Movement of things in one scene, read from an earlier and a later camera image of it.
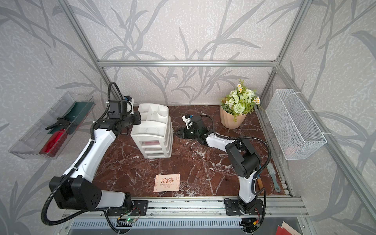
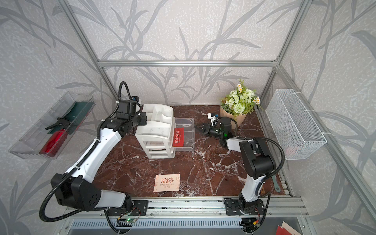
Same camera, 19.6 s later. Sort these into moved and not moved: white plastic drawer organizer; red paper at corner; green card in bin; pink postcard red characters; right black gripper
Moved: right black gripper
Not moved: green card in bin; red paper at corner; white plastic drawer organizer; pink postcard red characters
